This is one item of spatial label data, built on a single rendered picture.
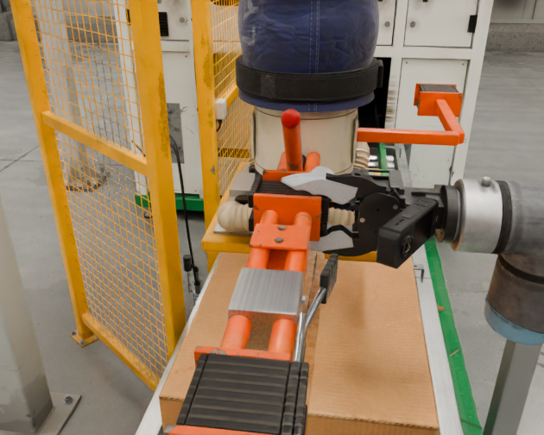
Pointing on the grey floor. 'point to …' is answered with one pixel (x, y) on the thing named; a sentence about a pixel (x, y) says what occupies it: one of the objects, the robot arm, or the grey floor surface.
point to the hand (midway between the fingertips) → (288, 212)
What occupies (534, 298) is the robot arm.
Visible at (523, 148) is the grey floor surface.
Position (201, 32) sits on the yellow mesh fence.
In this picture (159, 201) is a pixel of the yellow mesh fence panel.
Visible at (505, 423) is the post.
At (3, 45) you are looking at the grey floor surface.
